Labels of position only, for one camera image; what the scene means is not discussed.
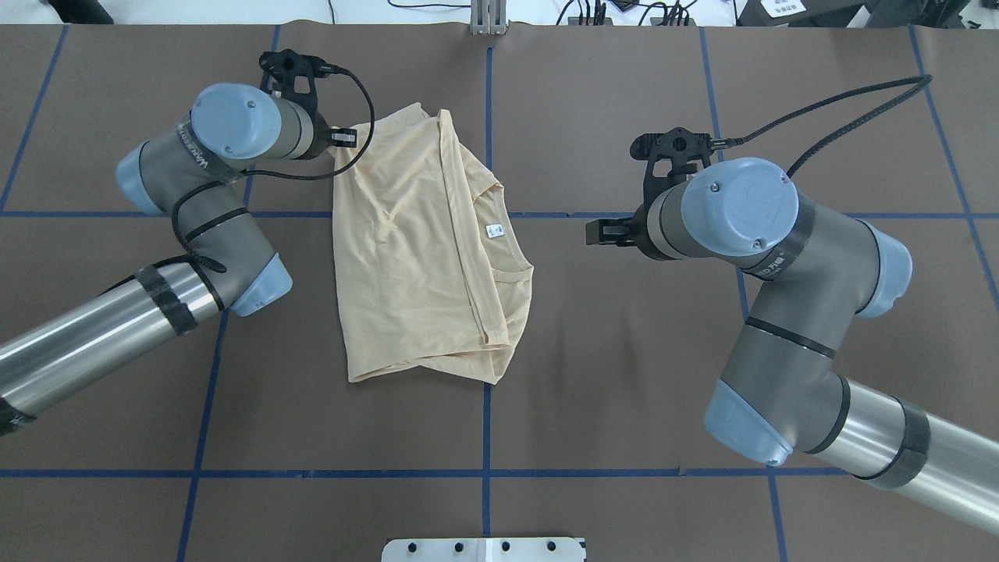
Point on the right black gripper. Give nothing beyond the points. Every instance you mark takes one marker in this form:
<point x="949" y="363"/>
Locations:
<point x="636" y="232"/>

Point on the cream long-sleeve printed shirt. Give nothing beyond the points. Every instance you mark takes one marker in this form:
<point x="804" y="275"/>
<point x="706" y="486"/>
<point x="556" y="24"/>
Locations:
<point x="429" y="272"/>

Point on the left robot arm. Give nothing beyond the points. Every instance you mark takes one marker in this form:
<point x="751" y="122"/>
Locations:
<point x="182" y="179"/>

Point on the aluminium frame post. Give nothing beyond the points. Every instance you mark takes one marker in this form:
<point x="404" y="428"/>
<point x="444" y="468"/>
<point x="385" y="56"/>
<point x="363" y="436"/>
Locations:
<point x="488" y="17"/>

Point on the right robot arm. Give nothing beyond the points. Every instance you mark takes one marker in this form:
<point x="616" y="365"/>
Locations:
<point x="778" y="394"/>

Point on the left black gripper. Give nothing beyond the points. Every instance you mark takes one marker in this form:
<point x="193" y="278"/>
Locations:
<point x="321" y="139"/>

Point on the white camera post base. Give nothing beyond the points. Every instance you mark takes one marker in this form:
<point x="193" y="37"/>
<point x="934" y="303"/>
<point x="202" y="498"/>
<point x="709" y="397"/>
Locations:
<point x="556" y="548"/>

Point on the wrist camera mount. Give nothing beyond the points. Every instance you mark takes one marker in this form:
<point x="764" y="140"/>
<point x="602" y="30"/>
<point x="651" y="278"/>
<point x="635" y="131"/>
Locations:
<point x="670" y="157"/>
<point x="292" y="76"/>

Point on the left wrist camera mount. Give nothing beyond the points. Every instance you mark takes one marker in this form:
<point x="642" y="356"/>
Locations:
<point x="292" y="76"/>

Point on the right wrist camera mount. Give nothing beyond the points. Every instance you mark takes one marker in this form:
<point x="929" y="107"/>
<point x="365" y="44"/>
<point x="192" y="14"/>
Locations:
<point x="670" y="157"/>

